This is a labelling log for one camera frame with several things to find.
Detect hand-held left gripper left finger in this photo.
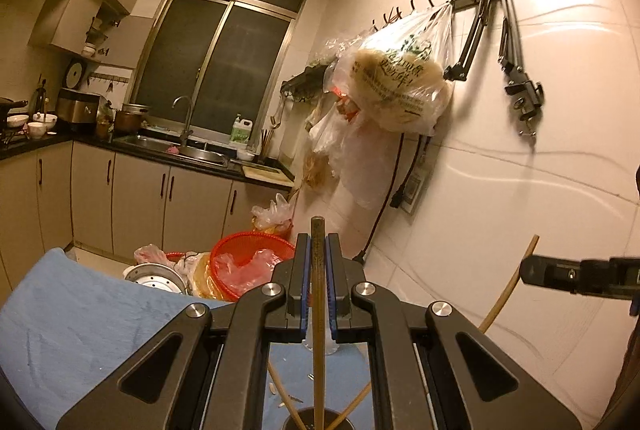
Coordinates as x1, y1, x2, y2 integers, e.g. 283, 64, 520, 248
56, 233, 313, 430

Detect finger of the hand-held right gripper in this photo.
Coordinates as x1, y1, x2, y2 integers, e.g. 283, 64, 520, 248
519, 254, 640, 307

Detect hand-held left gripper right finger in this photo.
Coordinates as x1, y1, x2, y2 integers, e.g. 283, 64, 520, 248
325, 233, 583, 430

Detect brown wooden chopstick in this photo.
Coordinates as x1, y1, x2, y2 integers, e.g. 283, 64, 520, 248
310, 216, 328, 430
479, 234, 541, 332

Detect bunch of wooden chopsticks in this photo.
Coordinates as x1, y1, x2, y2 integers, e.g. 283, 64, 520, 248
266, 359, 374, 430

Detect black perforated chopstick holder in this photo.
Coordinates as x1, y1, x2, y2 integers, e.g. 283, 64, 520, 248
281, 406, 356, 430

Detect plastic bag with yellow contents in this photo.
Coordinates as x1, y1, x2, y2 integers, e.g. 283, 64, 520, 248
250, 193, 294, 237

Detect red plastic basket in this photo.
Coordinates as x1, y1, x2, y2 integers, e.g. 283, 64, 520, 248
210, 233, 297, 303

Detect wooden cutting board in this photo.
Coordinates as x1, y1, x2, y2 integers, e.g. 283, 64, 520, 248
242, 164, 295, 186

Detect hanging clear plastic bags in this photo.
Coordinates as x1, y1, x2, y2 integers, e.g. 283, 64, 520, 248
306, 100, 397, 212

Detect countertop chopstick container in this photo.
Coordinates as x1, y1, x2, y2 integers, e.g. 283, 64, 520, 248
259, 127, 276, 162

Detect metal steamer tray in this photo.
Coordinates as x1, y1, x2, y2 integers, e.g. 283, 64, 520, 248
123, 263, 192, 296

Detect crumpled pink plastic bag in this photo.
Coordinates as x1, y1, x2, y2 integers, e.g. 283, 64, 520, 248
133, 244, 177, 267

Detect green detergent bottle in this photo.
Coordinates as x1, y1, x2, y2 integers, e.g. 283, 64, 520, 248
230, 114, 254, 147

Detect steel sink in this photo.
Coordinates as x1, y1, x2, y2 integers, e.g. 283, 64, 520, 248
116, 135, 229, 167

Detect lower kitchen cabinets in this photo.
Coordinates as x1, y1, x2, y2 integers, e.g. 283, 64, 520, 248
0, 140, 292, 296

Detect metal faucet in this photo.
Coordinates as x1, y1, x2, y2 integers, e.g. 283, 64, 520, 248
172, 96, 197, 149

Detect plastic bag of flatbread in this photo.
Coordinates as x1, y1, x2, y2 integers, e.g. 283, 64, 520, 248
331, 4, 457, 137

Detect blue table cloth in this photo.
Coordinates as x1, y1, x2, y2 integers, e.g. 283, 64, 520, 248
0, 247, 426, 430

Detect brown cooking pot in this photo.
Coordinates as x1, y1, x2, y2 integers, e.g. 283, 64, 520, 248
115, 104, 151, 137

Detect kitchen window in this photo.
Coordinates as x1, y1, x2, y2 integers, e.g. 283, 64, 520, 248
135, 0, 321, 147

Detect silver rice cooker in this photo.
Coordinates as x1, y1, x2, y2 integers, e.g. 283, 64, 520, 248
56, 89, 102, 135

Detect black wok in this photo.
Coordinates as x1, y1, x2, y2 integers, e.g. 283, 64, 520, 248
0, 98, 29, 122

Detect black power cable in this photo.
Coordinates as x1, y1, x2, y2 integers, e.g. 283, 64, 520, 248
351, 133, 407, 264

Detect wall power socket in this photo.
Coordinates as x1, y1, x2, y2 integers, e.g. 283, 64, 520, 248
401, 135, 432, 214

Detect black wall shelf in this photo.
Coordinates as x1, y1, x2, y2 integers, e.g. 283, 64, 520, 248
279, 65, 334, 104

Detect round wall scale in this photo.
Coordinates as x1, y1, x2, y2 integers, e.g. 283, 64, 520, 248
66, 59, 91, 89

